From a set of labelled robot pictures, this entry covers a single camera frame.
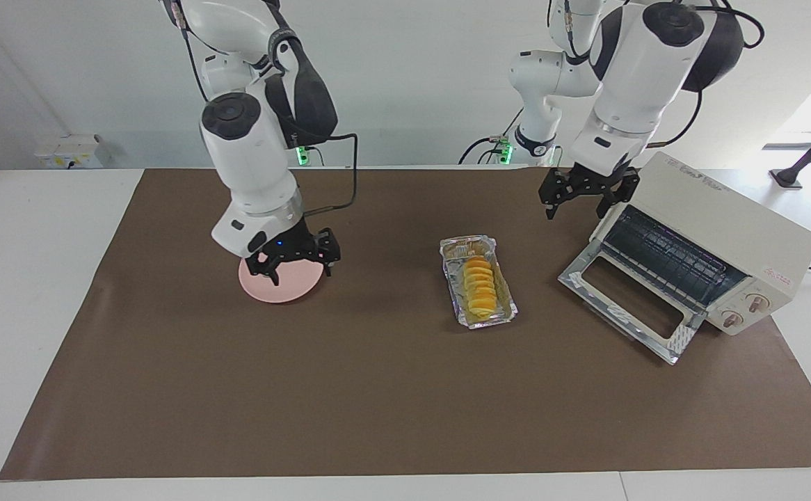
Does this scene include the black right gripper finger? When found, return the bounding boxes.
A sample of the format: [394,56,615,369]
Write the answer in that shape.
[316,228,342,278]
[242,254,281,287]

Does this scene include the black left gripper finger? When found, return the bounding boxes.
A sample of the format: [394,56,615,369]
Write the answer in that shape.
[597,177,641,218]
[540,180,568,220]

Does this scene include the aluminium foil tray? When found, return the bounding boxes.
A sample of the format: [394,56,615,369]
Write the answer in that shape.
[440,235,519,330]

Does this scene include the sliced yellow bread loaf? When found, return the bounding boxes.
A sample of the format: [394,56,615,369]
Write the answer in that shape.
[463,255,499,321]

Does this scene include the glass oven door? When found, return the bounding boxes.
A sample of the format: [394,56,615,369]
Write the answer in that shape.
[559,240,707,365]

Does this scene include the cream toaster oven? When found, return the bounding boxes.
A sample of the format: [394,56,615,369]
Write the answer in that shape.
[559,151,811,365]

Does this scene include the pink round plate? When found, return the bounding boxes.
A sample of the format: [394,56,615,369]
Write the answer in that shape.
[239,254,324,303]

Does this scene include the black stand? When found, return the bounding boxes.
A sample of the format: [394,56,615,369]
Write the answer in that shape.
[769,111,811,190]

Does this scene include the brown table mat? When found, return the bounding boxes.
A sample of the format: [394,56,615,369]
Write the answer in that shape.
[0,167,811,481]

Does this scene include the metal oven wire rack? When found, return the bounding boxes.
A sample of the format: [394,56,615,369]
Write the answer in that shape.
[600,205,747,307]

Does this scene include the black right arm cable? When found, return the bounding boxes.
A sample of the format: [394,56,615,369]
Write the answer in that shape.
[300,132,359,216]

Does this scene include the black arm base cable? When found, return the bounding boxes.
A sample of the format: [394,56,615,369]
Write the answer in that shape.
[458,104,526,166]

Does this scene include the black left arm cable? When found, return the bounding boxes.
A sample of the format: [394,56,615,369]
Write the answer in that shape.
[652,0,766,150]

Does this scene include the white wall socket box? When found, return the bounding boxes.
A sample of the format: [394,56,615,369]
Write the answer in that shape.
[35,134,111,169]

